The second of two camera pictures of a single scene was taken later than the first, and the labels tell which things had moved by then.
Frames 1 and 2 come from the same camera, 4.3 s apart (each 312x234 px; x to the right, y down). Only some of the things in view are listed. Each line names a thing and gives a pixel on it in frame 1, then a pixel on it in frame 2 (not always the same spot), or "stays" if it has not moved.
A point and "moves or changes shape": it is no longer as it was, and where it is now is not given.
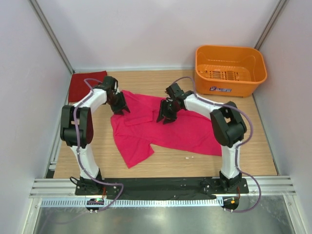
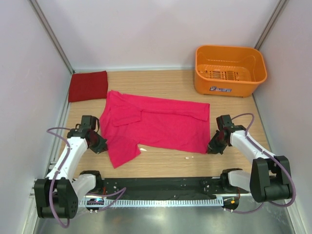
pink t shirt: (138, 130) moves or changes shape
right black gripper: (162, 109) to (212, 148)
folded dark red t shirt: (78, 87) stays
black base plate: (164, 188) stays
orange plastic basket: (229, 70) stays
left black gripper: (118, 109) to (102, 146)
